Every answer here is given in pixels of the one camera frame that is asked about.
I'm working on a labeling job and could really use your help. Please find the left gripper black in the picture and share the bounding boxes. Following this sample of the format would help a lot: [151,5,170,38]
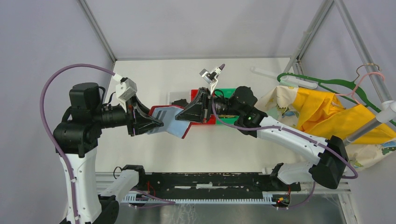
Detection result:
[93,91,164,134]

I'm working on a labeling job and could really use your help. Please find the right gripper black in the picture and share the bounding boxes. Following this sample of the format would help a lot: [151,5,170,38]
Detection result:
[175,87,242,124]

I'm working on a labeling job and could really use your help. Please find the red leather card holder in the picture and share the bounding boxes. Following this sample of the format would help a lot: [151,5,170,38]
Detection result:
[147,105,191,139]

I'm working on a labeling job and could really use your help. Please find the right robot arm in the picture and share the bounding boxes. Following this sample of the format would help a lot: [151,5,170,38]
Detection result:
[175,86,348,190]

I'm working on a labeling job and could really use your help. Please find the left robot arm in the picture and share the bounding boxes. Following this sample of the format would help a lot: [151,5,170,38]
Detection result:
[53,83,163,224]

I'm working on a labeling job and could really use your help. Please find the black cards in white bin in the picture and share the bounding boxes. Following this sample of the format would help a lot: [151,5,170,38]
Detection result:
[171,99,189,108]

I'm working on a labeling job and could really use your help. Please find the red plastic bin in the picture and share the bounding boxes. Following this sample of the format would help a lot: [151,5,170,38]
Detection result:
[190,89,216,125]

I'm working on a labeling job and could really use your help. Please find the white plastic bin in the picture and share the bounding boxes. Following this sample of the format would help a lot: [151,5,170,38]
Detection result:
[166,91,191,105]

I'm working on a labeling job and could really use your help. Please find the green plastic bin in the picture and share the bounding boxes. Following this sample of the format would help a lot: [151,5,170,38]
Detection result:
[214,88,239,125]

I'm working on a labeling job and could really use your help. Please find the yellow patterned cloth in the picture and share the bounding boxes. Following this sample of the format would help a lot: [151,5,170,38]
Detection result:
[254,85,396,173]

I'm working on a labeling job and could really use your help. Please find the green clothes hanger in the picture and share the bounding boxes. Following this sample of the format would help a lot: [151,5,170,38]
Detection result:
[276,72,382,113]

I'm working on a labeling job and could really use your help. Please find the pink clothes hanger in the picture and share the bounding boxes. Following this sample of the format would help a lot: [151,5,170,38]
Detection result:
[335,63,385,97]

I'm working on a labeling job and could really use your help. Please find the white hanger rack stand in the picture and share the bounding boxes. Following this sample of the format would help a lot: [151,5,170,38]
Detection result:
[250,65,396,177]

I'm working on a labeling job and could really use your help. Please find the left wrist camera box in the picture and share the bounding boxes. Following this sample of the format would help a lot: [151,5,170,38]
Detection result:
[113,73,137,111]

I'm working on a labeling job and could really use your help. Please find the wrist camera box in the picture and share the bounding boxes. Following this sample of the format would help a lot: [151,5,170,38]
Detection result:
[113,73,137,111]
[199,64,224,94]

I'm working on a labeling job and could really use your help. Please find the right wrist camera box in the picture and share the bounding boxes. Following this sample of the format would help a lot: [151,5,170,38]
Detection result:
[199,64,224,94]

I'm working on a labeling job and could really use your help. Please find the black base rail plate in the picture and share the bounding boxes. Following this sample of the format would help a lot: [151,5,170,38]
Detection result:
[135,172,301,200]

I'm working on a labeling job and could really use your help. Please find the white cable duct strip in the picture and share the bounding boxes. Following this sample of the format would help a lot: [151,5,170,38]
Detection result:
[121,191,276,205]

